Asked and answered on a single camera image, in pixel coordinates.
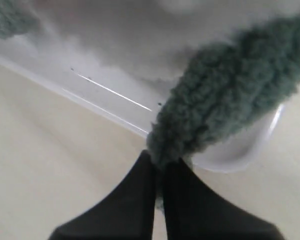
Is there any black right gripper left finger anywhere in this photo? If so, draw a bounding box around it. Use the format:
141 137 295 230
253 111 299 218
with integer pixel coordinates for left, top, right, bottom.
49 150 156 240

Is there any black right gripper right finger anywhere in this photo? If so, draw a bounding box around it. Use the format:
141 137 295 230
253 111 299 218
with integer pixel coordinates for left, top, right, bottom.
163 160 278 240

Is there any white plastic tray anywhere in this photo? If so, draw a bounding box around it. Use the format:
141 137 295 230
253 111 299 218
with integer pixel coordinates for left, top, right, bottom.
0 36 284 173

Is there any green knitted scarf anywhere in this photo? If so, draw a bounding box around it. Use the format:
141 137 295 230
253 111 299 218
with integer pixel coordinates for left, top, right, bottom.
0 0 300 216

